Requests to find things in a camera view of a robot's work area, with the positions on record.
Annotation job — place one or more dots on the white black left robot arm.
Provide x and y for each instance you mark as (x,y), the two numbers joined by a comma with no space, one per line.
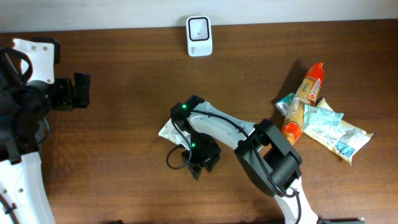
(24,106)

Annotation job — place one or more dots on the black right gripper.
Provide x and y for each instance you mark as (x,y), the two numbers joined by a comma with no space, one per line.
(202,160)

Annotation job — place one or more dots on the orange brown pasta packet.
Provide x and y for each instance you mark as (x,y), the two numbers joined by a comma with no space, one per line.
(306,95)

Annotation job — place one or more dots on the white cream tube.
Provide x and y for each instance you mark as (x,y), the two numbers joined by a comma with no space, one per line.
(169,132)

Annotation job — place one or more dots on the white barcode scanner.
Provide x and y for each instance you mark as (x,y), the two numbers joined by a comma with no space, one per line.
(199,36)

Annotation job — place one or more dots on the teal snack packet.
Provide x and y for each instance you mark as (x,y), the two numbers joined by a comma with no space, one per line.
(320,118)

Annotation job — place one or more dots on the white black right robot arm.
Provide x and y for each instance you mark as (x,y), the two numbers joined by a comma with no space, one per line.
(268,159)

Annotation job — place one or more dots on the yellow blue chip bag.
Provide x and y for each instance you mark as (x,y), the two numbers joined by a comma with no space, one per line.
(344,140)

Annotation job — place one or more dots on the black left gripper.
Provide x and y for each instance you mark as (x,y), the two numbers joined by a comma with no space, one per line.
(71,94)

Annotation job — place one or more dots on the green Kleenex tissue pack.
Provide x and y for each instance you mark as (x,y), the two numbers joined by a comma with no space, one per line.
(283,105)

